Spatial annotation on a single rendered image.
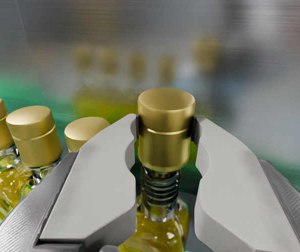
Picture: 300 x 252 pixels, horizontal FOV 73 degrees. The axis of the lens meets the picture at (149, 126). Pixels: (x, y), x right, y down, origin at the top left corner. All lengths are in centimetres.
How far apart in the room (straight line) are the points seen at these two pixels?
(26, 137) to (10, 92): 30
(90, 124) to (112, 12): 14
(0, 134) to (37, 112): 5
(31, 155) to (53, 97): 17
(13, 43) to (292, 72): 39
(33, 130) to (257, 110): 22
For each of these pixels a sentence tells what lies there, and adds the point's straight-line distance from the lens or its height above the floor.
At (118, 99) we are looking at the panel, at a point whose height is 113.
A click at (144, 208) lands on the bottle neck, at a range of 18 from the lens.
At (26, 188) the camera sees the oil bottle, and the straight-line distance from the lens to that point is 24.
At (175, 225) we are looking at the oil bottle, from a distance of 18.
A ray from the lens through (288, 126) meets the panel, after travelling 27.
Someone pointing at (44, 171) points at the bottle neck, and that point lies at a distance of 21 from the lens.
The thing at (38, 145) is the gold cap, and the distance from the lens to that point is 19.
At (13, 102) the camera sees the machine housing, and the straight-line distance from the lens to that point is 49.
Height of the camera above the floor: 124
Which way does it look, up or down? 32 degrees down
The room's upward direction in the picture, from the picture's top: straight up
